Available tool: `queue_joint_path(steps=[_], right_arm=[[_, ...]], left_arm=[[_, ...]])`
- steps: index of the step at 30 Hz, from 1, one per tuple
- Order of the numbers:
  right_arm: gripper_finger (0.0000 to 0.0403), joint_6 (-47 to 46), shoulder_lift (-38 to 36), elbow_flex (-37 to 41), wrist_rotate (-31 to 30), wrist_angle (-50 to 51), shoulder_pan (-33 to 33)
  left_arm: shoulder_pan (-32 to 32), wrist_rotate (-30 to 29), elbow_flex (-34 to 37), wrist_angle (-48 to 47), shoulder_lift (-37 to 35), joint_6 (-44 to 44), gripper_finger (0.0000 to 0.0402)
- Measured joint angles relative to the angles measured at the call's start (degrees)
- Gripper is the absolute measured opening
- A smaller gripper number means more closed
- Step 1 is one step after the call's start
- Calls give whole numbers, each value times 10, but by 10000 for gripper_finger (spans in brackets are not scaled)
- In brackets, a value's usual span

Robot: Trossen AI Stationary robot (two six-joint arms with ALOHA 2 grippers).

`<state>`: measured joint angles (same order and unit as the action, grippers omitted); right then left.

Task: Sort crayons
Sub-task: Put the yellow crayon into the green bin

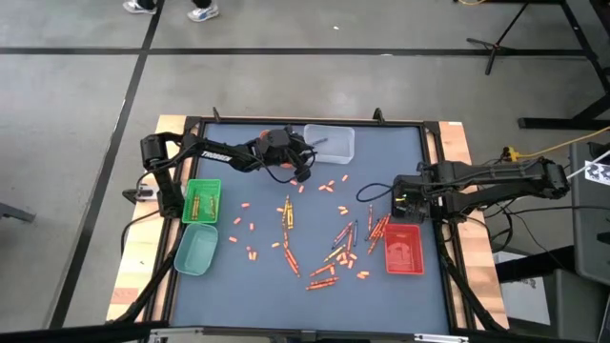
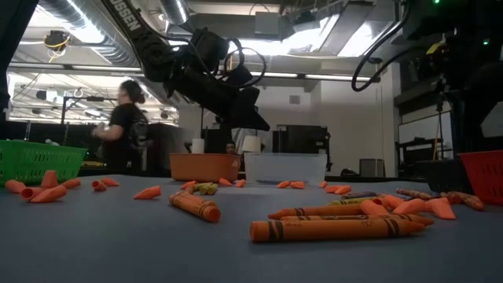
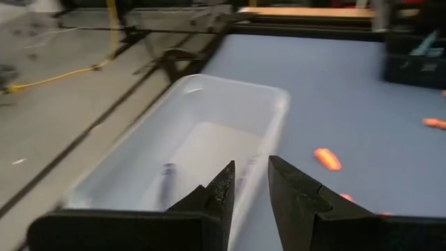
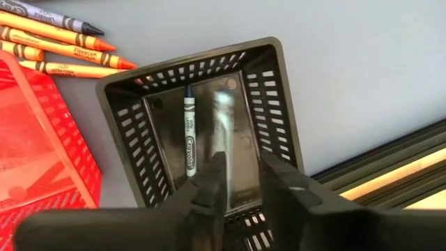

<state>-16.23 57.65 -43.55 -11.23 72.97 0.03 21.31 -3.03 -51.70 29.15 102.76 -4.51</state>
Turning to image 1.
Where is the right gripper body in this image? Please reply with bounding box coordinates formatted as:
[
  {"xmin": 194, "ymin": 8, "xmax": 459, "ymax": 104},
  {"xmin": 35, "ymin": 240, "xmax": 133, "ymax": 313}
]
[{"xmin": 393, "ymin": 173, "xmax": 433, "ymax": 215}]

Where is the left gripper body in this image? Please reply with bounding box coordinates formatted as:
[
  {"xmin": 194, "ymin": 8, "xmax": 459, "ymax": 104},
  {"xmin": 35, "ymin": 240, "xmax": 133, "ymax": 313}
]
[{"xmin": 256, "ymin": 128, "xmax": 314, "ymax": 168}]

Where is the orange plastic bin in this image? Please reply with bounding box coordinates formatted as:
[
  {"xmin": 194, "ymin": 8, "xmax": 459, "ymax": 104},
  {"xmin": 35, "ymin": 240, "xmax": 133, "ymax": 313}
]
[{"xmin": 256, "ymin": 128, "xmax": 302, "ymax": 170}]

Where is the clear plastic bin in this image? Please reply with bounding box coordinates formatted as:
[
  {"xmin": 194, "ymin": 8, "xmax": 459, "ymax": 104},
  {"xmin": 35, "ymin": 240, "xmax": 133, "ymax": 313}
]
[{"xmin": 303, "ymin": 124, "xmax": 356, "ymax": 165}]

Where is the red mesh basket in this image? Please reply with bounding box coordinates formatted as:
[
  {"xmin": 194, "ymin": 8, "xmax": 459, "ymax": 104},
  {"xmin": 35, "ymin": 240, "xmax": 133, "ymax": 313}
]
[{"xmin": 382, "ymin": 223, "xmax": 426, "ymax": 275}]

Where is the green mesh basket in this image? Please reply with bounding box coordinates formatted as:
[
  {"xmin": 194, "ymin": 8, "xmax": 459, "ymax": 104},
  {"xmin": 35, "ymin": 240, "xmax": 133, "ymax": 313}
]
[{"xmin": 182, "ymin": 178, "xmax": 223, "ymax": 225}]

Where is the teal plastic bin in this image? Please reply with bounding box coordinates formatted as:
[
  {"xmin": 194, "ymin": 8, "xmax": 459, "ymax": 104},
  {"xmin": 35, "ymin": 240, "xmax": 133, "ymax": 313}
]
[{"xmin": 173, "ymin": 222, "xmax": 220, "ymax": 277}]

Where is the person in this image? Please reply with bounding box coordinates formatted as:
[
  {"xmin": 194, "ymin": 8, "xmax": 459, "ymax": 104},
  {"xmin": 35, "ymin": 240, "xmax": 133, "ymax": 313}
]
[{"xmin": 122, "ymin": 0, "xmax": 221, "ymax": 23}]

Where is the white box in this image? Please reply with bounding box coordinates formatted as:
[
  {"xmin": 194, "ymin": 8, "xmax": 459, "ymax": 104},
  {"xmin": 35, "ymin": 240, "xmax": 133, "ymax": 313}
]
[{"xmin": 494, "ymin": 251, "xmax": 553, "ymax": 326}]

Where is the black tripod stand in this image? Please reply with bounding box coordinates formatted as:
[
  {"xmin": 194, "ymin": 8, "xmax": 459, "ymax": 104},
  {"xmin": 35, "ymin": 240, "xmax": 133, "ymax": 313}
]
[{"xmin": 465, "ymin": 0, "xmax": 531, "ymax": 76}]

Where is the grey cabinet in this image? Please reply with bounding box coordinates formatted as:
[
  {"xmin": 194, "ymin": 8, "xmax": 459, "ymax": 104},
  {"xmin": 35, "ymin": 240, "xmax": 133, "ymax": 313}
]
[{"xmin": 570, "ymin": 140, "xmax": 610, "ymax": 287}]

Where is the white printed tag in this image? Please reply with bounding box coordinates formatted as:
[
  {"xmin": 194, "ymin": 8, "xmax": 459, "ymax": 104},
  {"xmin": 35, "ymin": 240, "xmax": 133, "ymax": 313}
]
[{"xmin": 584, "ymin": 160, "xmax": 610, "ymax": 187}]

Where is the grey box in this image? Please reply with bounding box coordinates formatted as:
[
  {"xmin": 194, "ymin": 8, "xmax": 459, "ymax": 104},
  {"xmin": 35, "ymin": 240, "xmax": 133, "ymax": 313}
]
[{"xmin": 542, "ymin": 269, "xmax": 610, "ymax": 343}]

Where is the grey chair base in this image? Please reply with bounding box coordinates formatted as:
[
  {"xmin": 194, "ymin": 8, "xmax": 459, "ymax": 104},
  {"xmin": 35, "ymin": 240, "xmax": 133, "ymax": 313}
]
[{"xmin": 0, "ymin": 201, "xmax": 37, "ymax": 224}]

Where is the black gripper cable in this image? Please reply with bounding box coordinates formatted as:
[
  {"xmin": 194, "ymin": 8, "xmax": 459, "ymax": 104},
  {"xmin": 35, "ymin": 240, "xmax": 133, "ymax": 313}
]
[
  {"xmin": 356, "ymin": 182, "xmax": 397, "ymax": 204},
  {"xmin": 256, "ymin": 156, "xmax": 299, "ymax": 186}
]

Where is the black metal table frame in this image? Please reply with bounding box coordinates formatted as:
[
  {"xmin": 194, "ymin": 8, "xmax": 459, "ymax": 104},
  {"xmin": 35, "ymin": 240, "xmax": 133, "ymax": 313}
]
[{"xmin": 107, "ymin": 107, "xmax": 509, "ymax": 343}]

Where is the yellow power cable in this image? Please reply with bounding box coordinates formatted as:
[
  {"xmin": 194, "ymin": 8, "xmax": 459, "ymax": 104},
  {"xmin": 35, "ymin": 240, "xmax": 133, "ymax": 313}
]
[{"xmin": 517, "ymin": 126, "xmax": 610, "ymax": 161}]

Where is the black desk frame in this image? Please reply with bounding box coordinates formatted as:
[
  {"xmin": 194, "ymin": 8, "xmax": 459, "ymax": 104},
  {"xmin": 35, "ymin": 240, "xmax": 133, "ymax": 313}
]
[{"xmin": 518, "ymin": 0, "xmax": 610, "ymax": 131}]

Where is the thin black cable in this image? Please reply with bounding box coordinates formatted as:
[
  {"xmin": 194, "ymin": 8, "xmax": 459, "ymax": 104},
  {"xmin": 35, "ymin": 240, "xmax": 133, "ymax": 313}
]
[{"xmin": 495, "ymin": 203, "xmax": 610, "ymax": 218}]

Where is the white cable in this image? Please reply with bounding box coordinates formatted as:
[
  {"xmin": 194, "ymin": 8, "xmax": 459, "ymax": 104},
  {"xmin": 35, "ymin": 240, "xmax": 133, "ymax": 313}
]
[{"xmin": 565, "ymin": 150, "xmax": 610, "ymax": 181}]

